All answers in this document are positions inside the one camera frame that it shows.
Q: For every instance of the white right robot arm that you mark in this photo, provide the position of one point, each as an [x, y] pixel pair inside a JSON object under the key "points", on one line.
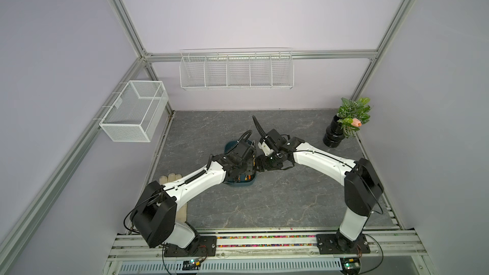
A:
{"points": [[362, 187]]}

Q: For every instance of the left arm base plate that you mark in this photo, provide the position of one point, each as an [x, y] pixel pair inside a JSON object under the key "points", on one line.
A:
{"points": [[202, 246]]}

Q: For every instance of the beige work glove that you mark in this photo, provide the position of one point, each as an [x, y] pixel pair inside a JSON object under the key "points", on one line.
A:
{"points": [[181, 215]]}

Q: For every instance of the white wire wall shelf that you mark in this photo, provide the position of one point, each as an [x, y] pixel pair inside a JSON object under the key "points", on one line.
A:
{"points": [[237, 68]]}

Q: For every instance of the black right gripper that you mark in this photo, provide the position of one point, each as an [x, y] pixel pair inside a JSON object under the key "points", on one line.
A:
{"points": [[262, 165]]}

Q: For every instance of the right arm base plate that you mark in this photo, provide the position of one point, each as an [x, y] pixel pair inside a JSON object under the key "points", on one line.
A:
{"points": [[332, 244]]}

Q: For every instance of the white mesh wall basket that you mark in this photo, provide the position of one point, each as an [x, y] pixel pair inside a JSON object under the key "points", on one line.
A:
{"points": [[135, 114]]}

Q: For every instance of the green plant with pink flower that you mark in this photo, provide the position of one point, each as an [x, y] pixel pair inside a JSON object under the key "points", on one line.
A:
{"points": [[352, 115]]}

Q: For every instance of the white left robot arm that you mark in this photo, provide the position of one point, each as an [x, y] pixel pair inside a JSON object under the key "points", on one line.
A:
{"points": [[154, 215]]}

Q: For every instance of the teal plastic storage box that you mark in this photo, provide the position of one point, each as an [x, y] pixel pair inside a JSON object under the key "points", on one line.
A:
{"points": [[246, 178]]}

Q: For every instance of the black vase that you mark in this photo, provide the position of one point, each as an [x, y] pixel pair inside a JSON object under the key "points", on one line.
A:
{"points": [[334, 133]]}

